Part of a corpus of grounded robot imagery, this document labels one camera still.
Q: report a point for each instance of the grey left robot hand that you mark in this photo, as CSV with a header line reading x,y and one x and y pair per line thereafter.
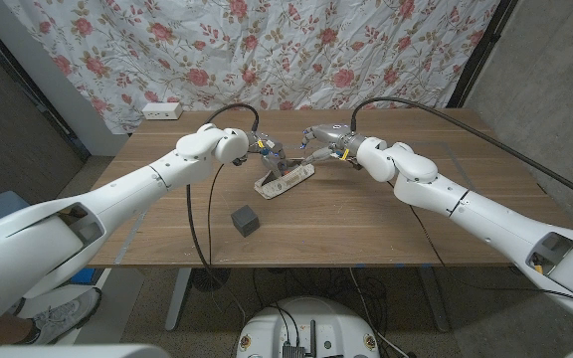
x,y
272,151

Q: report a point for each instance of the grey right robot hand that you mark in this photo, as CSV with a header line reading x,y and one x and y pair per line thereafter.
x,y
336,136

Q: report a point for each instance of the cream patterned pen bag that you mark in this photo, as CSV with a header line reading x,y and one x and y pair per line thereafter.
x,y
286,183

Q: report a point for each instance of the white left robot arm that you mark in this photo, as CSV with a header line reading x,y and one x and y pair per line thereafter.
x,y
117,199

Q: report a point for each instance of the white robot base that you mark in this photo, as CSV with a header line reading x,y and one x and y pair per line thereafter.
x,y
336,323

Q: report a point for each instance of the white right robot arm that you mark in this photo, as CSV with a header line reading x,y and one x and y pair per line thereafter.
x,y
485,219

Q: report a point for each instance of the gray block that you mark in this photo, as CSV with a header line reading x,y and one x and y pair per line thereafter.
x,y
245,221

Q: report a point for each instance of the floral backdrop cloth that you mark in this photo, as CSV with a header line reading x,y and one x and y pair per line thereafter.
x,y
266,50

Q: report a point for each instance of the white power strip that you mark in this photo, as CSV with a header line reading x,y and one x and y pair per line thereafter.
x,y
162,111

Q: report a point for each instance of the black round floor foot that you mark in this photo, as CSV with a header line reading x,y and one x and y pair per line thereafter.
x,y
210,278

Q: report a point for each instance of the black backdrop stand pole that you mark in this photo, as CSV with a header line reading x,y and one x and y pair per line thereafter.
x,y
480,54

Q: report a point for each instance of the white table leg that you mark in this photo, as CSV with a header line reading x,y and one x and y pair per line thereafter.
x,y
179,293

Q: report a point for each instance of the grey table leg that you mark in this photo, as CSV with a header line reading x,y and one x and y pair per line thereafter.
x,y
433,298

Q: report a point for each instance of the person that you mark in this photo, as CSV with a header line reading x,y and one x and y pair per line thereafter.
x,y
62,313

